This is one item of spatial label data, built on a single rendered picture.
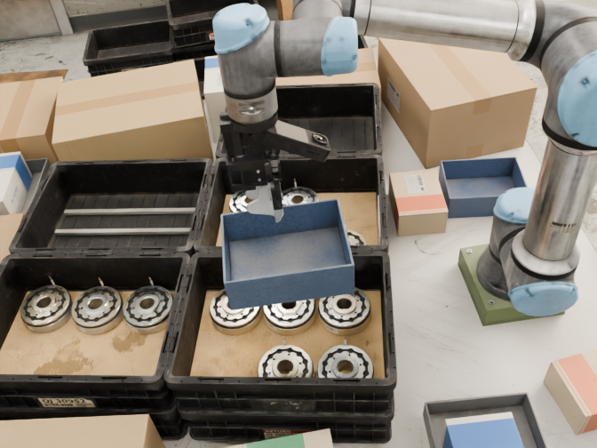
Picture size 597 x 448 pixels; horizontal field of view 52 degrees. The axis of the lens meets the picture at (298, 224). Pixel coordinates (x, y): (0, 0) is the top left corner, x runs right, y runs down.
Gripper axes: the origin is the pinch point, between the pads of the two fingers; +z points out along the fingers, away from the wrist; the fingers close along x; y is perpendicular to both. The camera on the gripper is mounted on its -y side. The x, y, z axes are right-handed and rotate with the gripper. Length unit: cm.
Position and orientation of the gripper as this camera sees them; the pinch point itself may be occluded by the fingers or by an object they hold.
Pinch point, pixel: (281, 213)
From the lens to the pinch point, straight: 104.8
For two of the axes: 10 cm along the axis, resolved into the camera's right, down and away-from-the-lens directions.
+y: -9.9, 1.2, -0.2
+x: 0.9, 6.5, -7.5
